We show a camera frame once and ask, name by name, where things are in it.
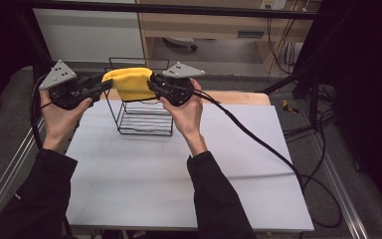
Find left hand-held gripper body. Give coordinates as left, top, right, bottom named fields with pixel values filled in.
left=39, top=59, right=94, bottom=112

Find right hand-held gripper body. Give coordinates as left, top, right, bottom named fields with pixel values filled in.
left=160, top=61, right=206, bottom=108

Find yellow towel with black trim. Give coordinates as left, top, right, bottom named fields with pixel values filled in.
left=100, top=67, right=157, bottom=103

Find black wire rack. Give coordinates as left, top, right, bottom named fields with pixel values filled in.
left=102, top=57, right=175, bottom=137

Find person's right hand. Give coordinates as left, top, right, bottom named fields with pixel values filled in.
left=160, top=78, right=210, bottom=157

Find person's left hand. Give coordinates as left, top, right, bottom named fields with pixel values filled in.
left=39, top=89, right=95, bottom=153

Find grey device under desk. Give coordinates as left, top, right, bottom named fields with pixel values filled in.
left=163, top=36, right=199, bottom=52

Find white cabinet panel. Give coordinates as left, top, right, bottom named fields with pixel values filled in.
left=33, top=7, right=146, bottom=63

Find wooden board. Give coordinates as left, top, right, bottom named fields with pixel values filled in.
left=106, top=88, right=272, bottom=107

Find wooden desk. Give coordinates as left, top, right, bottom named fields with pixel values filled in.
left=136, top=0, right=316, bottom=74

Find yellow and black tool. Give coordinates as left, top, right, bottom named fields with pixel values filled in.
left=282, top=99, right=300, bottom=115

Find white power strip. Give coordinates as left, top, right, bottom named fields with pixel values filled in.
left=259, top=0, right=288, bottom=11

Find dark curtain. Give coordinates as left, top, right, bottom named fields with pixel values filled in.
left=294, top=0, right=382, bottom=215

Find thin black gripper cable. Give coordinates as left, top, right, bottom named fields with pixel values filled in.
left=29, top=73, right=55, bottom=151

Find black metal frame bar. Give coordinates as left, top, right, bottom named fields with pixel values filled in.
left=22, top=1, right=333, bottom=21

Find thick black gripper cable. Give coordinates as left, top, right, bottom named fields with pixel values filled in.
left=165, top=84, right=343, bottom=229

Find hanging cables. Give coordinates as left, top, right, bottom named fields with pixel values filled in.
left=266, top=18, right=300, bottom=76

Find aluminium rail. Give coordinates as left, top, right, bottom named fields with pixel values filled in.
left=0, top=116, right=46, bottom=227
left=310, top=131, right=370, bottom=239

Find bundle of black floor cables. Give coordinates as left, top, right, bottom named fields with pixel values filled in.
left=282, top=83, right=338, bottom=141

